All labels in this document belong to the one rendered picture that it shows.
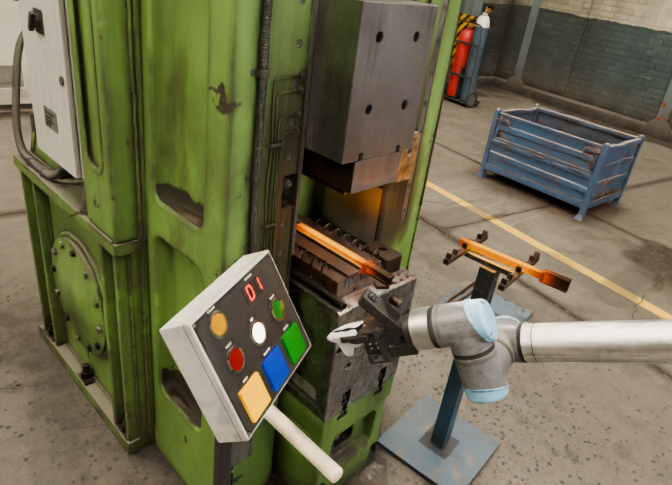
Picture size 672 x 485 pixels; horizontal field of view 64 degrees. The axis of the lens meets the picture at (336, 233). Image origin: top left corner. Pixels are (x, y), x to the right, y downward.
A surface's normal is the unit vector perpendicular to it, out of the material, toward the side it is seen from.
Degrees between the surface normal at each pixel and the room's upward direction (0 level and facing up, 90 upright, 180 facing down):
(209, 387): 90
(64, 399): 0
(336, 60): 90
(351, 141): 90
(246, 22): 90
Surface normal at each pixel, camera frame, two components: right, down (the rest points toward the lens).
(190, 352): -0.34, 0.40
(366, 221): -0.70, 0.25
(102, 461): 0.12, -0.88
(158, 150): 0.61, 0.43
